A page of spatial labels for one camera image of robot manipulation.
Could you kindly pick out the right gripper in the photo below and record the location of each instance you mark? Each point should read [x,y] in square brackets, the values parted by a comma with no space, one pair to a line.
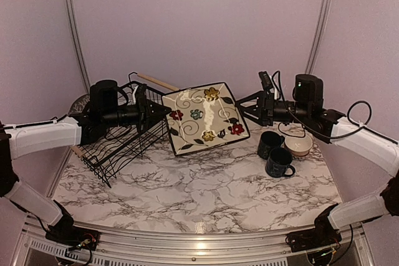
[265,116]

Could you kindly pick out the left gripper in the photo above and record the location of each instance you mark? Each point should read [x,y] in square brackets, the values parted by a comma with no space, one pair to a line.
[146,115]

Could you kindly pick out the dark green mug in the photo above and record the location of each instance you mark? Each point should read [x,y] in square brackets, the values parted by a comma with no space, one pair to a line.
[268,141]

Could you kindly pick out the square floral ceramic plate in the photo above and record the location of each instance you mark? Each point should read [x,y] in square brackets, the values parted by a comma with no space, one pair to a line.
[203,118]

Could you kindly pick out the black wire dish rack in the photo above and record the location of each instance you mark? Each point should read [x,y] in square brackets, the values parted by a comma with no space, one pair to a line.
[120,145]

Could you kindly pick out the beige ceramic bowl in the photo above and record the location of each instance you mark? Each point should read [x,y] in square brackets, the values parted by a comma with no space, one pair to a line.
[297,144]

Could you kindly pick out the dark blue mug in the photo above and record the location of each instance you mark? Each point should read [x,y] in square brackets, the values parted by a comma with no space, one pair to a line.
[279,164]

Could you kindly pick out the round grey reindeer plate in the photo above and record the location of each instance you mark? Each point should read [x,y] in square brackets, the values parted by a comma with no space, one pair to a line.
[79,105]

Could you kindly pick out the blue zigzag patterned bowl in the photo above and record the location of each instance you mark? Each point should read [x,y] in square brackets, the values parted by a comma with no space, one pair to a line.
[299,155]

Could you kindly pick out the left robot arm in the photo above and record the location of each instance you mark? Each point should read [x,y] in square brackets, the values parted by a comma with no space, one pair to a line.
[109,106]

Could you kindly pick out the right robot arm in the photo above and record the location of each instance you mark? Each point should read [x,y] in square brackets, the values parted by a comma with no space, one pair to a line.
[332,127]

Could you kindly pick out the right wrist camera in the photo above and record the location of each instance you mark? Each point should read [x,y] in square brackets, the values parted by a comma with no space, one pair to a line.
[268,85]

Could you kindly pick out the right aluminium corner post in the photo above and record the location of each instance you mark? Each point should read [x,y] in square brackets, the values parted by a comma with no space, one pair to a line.
[320,27]

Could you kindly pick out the aluminium corner post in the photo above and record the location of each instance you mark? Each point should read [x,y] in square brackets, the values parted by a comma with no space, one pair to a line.
[320,27]
[69,4]

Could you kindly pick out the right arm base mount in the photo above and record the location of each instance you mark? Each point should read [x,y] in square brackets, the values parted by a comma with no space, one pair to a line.
[309,239]

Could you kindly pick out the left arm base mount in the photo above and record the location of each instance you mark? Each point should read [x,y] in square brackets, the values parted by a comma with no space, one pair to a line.
[74,237]

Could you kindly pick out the left aluminium corner post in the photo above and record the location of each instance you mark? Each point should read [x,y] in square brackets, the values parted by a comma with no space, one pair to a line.
[69,4]

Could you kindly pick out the aluminium front rail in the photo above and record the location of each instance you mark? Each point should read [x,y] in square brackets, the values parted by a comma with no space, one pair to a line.
[133,247]

